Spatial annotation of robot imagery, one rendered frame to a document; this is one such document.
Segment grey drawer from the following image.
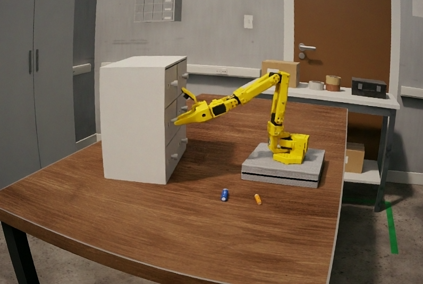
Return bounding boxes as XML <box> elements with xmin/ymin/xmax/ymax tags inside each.
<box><xmin>165</xmin><ymin>99</ymin><xmax>178</xmax><ymax>145</ymax></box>
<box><xmin>177</xmin><ymin>124</ymin><xmax>188</xmax><ymax>158</ymax></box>
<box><xmin>165</xmin><ymin>64</ymin><xmax>179</xmax><ymax>106</ymax></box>
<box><xmin>177</xmin><ymin>93</ymin><xmax>188</xmax><ymax>117</ymax></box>
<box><xmin>177</xmin><ymin>59</ymin><xmax>189</xmax><ymax>95</ymax></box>
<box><xmin>165</xmin><ymin>134</ymin><xmax>179</xmax><ymax>180</ymax></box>

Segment white chest of drawers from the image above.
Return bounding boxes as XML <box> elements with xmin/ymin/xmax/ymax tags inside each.
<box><xmin>99</xmin><ymin>56</ymin><xmax>187</xmax><ymax>185</ymax></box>

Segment orange battery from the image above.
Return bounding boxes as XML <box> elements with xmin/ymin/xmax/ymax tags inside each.
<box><xmin>255</xmin><ymin>194</ymin><xmax>261</xmax><ymax>205</ymax></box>

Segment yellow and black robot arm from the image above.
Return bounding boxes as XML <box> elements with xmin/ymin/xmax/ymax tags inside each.
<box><xmin>209</xmin><ymin>71</ymin><xmax>308</xmax><ymax>164</ymax></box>

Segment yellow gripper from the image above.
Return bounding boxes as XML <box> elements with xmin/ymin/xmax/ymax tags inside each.
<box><xmin>174</xmin><ymin>87</ymin><xmax>213</xmax><ymax>125</ymax></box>

